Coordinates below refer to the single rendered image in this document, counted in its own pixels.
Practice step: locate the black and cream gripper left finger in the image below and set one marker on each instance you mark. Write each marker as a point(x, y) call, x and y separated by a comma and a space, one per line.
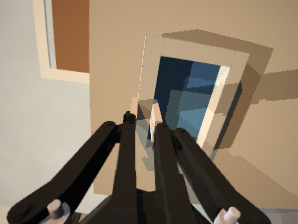
point(57, 200)

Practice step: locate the tan wooden board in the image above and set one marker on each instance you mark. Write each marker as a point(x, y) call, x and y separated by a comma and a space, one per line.
point(257, 149)

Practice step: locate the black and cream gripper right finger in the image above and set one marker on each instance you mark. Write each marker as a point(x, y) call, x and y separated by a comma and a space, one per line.
point(218, 198)

